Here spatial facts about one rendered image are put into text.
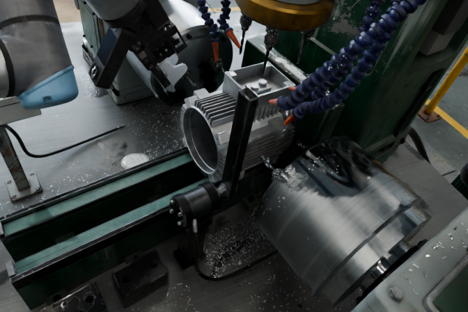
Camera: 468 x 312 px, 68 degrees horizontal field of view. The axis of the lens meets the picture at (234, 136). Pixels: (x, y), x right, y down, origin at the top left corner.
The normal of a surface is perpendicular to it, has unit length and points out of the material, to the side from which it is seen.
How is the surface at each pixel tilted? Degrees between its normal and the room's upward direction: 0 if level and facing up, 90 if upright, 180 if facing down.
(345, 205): 32
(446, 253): 0
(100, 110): 0
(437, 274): 0
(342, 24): 90
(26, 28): 45
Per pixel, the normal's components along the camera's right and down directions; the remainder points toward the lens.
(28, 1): 0.58, -0.07
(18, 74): 0.73, 0.38
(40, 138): 0.15, -0.71
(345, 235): -0.45, -0.30
